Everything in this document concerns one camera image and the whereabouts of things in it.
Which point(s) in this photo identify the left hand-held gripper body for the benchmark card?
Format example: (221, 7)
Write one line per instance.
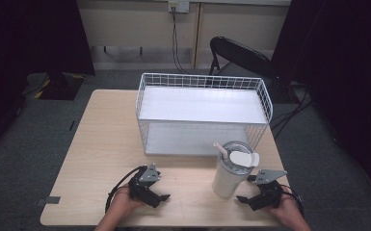
(141, 187)

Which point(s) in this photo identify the person's right hand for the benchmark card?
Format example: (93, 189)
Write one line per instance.
(282, 210)

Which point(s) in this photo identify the black stand base yellow tape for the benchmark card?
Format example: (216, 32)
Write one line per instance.
(59, 86)

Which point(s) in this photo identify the white cup with straw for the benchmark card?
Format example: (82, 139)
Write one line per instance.
(227, 181)

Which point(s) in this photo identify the grey tape piece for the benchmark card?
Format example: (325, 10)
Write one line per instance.
(48, 200)

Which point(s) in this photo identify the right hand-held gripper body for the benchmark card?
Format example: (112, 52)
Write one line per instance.
(270, 194)

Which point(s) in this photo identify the person's left hand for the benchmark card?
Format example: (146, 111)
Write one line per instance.
(123, 202)

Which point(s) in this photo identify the black curtain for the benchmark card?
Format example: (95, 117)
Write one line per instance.
(29, 48)
(343, 64)

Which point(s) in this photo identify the white wall socket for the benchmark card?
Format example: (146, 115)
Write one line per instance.
(179, 5)

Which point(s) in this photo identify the small black floor strip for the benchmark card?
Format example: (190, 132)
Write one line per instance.
(72, 125)

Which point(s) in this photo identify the black folding chair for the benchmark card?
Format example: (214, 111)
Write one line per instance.
(241, 53)

